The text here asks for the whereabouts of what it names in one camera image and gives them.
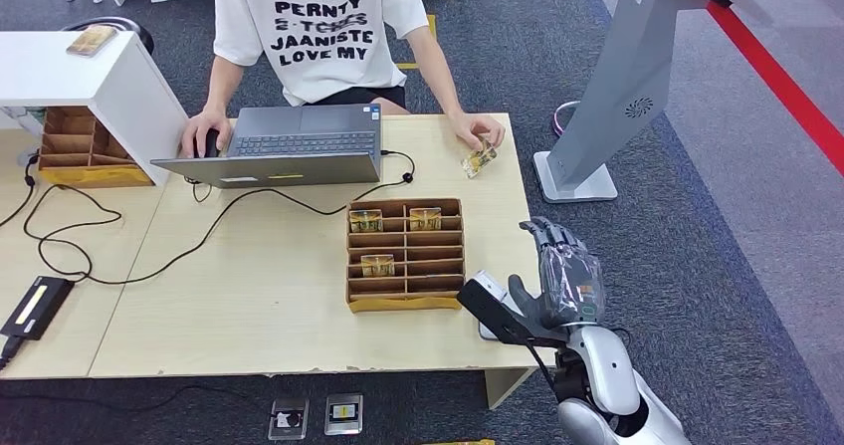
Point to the person's left hand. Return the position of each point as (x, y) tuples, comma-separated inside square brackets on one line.
[(478, 129)]

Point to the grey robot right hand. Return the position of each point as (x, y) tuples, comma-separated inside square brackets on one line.
[(570, 284)]

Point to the person's right hand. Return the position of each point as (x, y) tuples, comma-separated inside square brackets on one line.
[(206, 122)]

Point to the black computer mouse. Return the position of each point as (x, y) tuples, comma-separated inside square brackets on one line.
[(211, 144)]

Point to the ID card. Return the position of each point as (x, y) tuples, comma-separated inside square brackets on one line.
[(479, 162)]

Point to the person's left forearm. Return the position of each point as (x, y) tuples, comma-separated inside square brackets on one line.
[(435, 66)]

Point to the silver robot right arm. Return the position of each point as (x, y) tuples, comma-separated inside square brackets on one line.
[(606, 389)]

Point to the person's right forearm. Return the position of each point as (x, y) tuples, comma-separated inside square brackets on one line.
[(227, 82)]

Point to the grey white card reader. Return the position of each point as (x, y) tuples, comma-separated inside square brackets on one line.
[(489, 333)]

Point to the gold room key card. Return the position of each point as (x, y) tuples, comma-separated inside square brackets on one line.
[(425, 220), (378, 266), (366, 221)]

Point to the wooden card organizer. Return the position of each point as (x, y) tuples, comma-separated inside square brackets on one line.
[(71, 152), (404, 303)]

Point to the gold patterned card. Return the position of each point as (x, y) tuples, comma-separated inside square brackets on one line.
[(91, 41)]

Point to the person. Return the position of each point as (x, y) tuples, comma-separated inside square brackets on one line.
[(323, 40)]

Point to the white shelf box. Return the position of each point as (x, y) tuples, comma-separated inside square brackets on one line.
[(117, 86)]

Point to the grey laptop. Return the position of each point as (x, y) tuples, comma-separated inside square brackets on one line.
[(303, 140)]

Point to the black round stool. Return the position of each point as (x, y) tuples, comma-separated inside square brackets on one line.
[(134, 28)]

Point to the beige table leg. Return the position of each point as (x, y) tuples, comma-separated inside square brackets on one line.
[(504, 386)]

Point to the grey kiosk stand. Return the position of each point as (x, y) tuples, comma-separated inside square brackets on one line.
[(626, 79)]

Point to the black adapter yellow label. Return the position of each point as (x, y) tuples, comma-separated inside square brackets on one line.
[(37, 307)]

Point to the floor socket with yellow label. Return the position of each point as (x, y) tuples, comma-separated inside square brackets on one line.
[(343, 415)]

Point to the red barrier belt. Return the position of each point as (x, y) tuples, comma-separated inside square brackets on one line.
[(778, 82)]

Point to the floor socket with white plug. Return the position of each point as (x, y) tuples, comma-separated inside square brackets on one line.
[(289, 420)]

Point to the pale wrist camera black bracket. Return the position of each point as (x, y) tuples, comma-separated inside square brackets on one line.
[(491, 310)]

